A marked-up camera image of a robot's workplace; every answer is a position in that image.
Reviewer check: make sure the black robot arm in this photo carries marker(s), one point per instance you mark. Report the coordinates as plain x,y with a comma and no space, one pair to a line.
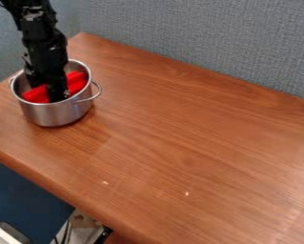
32,14

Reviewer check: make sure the red plastic block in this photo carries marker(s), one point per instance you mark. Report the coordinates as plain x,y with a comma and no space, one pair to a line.
37,94

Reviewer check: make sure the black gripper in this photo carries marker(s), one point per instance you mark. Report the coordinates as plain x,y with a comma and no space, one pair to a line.
45,58

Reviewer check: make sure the stainless steel pot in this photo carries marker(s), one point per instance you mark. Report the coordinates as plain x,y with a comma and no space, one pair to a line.
63,112

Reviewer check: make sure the white object at corner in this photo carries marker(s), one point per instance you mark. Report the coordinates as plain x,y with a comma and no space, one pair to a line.
8,237

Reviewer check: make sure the metal table leg bracket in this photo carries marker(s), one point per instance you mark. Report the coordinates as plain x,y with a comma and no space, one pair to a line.
81,230

